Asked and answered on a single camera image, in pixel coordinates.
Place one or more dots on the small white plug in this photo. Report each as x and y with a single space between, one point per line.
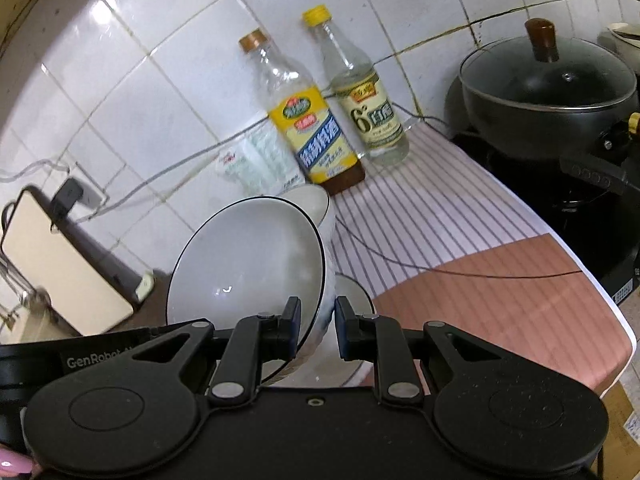
144 287

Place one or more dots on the cream cutting board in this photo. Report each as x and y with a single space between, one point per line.
60 270

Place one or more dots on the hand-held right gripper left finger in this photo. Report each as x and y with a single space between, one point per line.
292 332

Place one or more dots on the metal ladle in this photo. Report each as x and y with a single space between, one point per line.
12 280

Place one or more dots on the small ceramic pot with lid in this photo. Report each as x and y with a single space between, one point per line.
622 37

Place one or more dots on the person's left hand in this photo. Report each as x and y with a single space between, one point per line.
17 462

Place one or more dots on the black wok with glass lid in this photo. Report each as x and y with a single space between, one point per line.
540 95

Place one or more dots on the black gas stove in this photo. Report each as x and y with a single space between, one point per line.
575 220

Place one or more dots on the white salt bag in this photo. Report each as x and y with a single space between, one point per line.
260 160

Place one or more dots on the cooking wine bottle yellow label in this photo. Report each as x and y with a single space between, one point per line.
310 130

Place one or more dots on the striped brown table mat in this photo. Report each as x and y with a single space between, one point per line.
450 220

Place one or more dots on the white wall socket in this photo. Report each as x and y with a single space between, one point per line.
92 192

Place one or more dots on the black power adapter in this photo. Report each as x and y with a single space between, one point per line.
67 197

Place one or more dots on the clear vinegar bottle yellow cap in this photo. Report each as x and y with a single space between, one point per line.
365 105

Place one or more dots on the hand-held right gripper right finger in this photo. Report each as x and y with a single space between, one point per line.
344 332

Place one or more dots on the cardboard box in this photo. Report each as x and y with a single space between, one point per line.
620 425

